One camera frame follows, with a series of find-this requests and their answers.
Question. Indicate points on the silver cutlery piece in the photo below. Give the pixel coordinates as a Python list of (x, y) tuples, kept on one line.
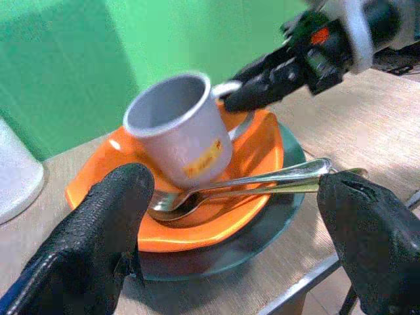
[(295, 188)]

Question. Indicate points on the white cup with orange print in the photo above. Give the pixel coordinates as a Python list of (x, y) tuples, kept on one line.
[(183, 144)]

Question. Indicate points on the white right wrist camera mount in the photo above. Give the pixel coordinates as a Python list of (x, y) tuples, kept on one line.
[(358, 39)]

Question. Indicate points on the metal table edge trim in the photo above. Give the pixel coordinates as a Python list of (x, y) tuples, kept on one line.
[(302, 282)]

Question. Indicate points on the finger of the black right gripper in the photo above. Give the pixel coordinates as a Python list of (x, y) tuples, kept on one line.
[(259, 93), (262, 70)]

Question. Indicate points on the silver spoon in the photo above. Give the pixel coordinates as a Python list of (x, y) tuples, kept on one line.
[(262, 178)]

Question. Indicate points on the white cylindrical container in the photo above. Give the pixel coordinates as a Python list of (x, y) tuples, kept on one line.
[(16, 177)]

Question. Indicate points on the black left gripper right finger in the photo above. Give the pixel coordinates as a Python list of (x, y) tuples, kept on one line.
[(377, 236)]

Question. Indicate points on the orange saucer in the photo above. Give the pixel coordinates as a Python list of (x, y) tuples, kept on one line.
[(197, 233)]

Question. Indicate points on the dark green plate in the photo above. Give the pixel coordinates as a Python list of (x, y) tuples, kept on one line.
[(262, 236)]

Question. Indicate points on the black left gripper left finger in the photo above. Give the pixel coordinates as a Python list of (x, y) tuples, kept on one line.
[(82, 236)]

